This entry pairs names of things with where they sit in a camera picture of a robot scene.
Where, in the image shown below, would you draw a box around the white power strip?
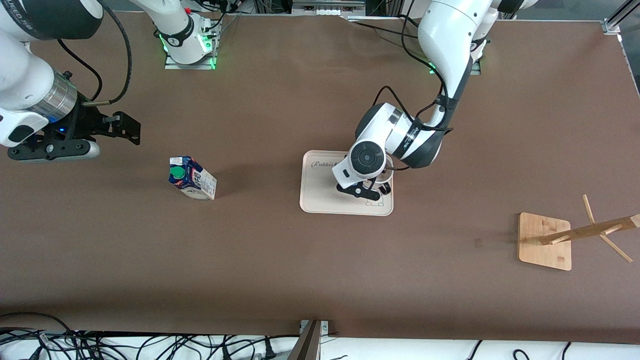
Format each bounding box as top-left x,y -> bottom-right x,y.
291,0 -> 366,17

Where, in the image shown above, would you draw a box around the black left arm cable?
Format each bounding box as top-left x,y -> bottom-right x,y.
372,0 -> 456,173

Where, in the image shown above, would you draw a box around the cream tray with rabbit print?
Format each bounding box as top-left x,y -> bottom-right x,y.
299,150 -> 394,217

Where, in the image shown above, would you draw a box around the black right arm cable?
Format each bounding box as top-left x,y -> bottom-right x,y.
56,0 -> 133,107

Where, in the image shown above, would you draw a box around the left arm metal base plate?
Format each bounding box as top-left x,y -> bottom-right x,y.
427,59 -> 482,76

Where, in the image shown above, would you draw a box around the metal camera stand post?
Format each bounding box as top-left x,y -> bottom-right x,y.
287,319 -> 331,360

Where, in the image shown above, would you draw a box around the blue white milk carton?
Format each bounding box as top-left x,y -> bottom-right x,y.
168,155 -> 218,201

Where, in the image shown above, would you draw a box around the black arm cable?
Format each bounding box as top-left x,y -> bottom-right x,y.
372,0 -> 456,173
56,0 -> 133,107

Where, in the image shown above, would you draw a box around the tangled black cable bundle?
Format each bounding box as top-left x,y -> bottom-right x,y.
0,312 -> 301,360

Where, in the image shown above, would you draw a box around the white mug with black handle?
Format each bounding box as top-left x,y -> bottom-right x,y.
372,154 -> 395,197

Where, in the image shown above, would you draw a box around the wooden cup rack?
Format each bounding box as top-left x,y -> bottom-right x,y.
517,194 -> 640,272

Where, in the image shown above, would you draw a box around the black cables at right base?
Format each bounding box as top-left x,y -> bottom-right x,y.
197,0 -> 241,38

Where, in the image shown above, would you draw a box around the aluminium frame corner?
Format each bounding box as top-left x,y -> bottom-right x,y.
602,0 -> 640,36

